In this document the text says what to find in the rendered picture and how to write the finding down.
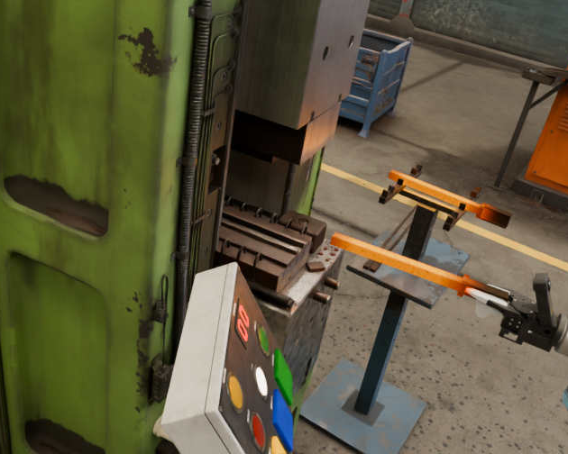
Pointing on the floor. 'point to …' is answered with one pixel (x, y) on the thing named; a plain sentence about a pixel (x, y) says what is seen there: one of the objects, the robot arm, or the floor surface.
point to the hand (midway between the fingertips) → (473, 286)
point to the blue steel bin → (376, 78)
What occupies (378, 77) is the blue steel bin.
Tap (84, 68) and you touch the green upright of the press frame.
